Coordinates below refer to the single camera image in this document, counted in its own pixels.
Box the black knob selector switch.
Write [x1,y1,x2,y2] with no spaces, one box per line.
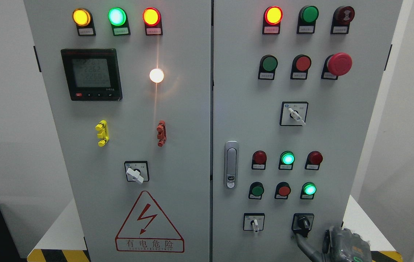
[291,213,314,238]

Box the dark red indicator lower left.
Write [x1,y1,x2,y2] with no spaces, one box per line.
[251,150,267,170]

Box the dark red indicator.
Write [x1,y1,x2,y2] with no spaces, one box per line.
[305,151,323,170]
[251,150,267,170]

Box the white lit indicator lamp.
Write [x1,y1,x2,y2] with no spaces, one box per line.
[149,68,165,84]

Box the green lit indicator lower middle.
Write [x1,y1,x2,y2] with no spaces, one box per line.
[278,151,295,170]

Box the green lit indicator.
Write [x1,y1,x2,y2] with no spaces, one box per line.
[108,7,131,36]
[278,151,295,170]

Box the green push button upper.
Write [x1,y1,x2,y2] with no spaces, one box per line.
[258,55,278,80]

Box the grey left cabinet door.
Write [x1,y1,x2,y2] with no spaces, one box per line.
[24,0,211,262]

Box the grey cabinet door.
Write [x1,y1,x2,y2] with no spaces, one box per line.
[24,0,211,262]
[212,0,403,262]

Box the red push button lower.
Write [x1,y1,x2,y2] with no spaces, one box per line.
[275,182,291,199]

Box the red push button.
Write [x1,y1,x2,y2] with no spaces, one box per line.
[275,182,291,199]
[290,54,311,80]

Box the grey right cabinet door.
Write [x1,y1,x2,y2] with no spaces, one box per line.
[212,0,403,262]

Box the dark red indicator lower right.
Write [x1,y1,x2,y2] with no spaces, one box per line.
[305,151,323,170]

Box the red electrical danger sign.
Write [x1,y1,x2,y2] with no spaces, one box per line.
[115,190,185,253]

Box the red push button upper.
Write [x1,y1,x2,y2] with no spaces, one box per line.
[290,54,311,80]

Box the green lit push button lower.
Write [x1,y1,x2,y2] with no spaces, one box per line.
[300,182,317,200]

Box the red lit indicator left door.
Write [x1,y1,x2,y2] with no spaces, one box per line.
[142,7,163,35]

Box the red lit indicator door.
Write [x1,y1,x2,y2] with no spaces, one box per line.
[142,7,163,35]
[262,5,283,35]

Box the black digital power meter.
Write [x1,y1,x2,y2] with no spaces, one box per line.
[61,48,123,101]

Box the red lit indicator right door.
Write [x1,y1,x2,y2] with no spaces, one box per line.
[262,5,283,35]

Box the green lit indicator top left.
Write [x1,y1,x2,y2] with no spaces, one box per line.
[108,7,131,36]

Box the red emergency stop button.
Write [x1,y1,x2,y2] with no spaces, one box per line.
[321,52,353,80]

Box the green unlit indicator top right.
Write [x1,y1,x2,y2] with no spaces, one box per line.
[296,5,319,34]

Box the yellow indicator light top left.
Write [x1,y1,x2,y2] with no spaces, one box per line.
[72,8,96,36]

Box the dark red buzzer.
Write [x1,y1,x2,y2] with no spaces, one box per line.
[330,5,355,34]

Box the white platform with hazard stripes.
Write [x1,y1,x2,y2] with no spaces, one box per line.
[26,196,403,262]

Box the silver door handle lock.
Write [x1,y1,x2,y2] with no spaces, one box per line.
[224,140,239,189]

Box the white selector switch left door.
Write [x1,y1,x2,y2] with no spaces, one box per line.
[124,160,150,184]

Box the white selector switch upper right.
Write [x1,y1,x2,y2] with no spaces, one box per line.
[279,102,308,126]

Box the white selector switch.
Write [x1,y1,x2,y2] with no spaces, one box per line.
[243,213,265,237]
[279,102,308,126]

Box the white selector switch bottom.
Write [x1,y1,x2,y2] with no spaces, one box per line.
[243,213,265,237]

